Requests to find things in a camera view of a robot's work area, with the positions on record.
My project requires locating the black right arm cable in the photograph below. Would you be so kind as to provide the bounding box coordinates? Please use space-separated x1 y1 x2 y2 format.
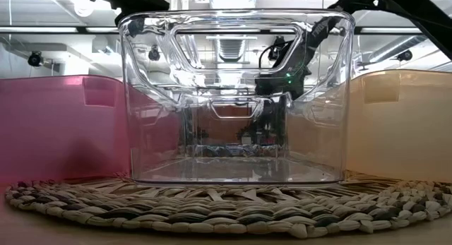
258 40 296 68

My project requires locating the clear plastic bin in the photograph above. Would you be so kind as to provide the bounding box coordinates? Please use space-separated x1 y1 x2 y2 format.
118 8 357 189

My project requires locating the grey ceiling duct pipe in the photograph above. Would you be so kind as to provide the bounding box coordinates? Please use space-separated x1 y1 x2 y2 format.
367 35 430 64

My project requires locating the black ceiling spotlight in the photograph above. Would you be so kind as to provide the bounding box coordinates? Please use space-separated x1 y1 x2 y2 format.
395 49 413 62
27 50 45 68
270 36 287 61
148 45 162 61

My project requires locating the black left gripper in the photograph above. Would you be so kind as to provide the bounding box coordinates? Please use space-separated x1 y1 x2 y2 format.
116 0 171 12

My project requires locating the round woven placemat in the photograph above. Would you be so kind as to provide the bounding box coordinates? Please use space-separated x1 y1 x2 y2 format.
4 169 452 239

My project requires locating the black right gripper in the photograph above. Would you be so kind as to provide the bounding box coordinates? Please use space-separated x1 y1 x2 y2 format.
254 70 305 97

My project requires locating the ribbed ceiling vent duct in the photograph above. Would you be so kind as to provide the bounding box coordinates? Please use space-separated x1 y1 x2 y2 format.
218 39 245 62

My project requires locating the round white ceiling lamp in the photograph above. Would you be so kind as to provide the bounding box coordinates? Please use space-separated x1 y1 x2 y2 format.
72 0 95 18

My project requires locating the pink plastic bin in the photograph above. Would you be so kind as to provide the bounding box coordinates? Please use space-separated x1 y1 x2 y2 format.
0 74 133 186

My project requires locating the long ceiling light strip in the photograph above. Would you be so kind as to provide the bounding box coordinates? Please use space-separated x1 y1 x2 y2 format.
0 25 428 36

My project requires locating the beige plastic bin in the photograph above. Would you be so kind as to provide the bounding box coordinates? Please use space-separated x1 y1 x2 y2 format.
345 68 452 184

